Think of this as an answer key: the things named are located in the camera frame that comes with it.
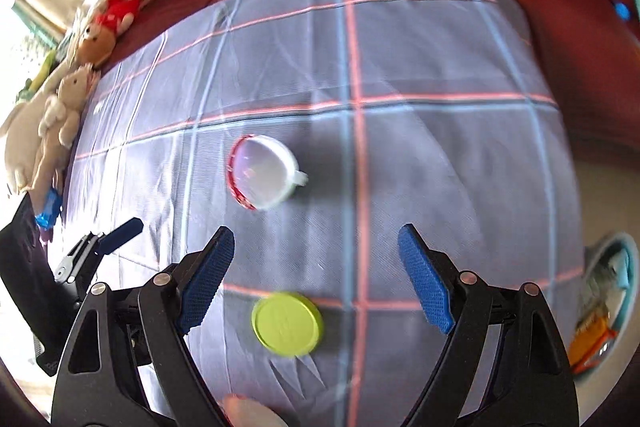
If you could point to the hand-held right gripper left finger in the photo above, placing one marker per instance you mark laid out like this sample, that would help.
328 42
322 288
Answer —
205 282

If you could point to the brown teddy bear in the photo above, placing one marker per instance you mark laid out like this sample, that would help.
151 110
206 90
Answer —
97 47

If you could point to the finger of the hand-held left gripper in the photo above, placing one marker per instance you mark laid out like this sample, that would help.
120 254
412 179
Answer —
121 234

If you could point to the plaid grey-blue tablecloth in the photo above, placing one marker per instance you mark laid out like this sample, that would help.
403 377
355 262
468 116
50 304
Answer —
425 157

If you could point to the green yellow toy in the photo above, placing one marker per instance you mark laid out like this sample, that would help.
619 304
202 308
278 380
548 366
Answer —
37 77

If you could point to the white long plush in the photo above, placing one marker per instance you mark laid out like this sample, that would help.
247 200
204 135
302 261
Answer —
20 137

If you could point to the teal bucket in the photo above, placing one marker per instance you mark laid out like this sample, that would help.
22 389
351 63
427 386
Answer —
634 322

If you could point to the beige bunny plush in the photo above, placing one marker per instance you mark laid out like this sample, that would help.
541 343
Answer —
65 107

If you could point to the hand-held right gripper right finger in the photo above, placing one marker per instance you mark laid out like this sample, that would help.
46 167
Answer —
425 277

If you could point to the lime green round lid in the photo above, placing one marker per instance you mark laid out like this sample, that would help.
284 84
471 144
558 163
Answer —
287 322

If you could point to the blue toy ball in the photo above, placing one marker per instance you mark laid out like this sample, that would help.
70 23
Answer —
622 11

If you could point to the red-dressed plush toy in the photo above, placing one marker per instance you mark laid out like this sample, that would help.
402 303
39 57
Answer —
117 9

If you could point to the red leather sofa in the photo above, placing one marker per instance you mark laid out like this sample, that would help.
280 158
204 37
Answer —
575 32

